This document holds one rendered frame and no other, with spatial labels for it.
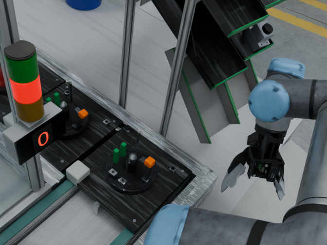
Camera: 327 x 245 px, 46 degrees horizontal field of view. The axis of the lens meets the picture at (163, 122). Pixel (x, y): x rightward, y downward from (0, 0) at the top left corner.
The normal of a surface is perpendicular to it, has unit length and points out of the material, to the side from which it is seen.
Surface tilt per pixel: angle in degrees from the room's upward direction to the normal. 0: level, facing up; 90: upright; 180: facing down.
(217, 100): 45
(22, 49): 0
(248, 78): 90
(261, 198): 0
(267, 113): 68
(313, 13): 0
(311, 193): 51
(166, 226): 27
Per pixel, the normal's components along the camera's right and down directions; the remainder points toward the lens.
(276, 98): -0.45, 0.29
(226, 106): -0.74, 0.43
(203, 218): -0.09, -0.93
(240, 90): 0.56, -0.03
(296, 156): 0.14, -0.66
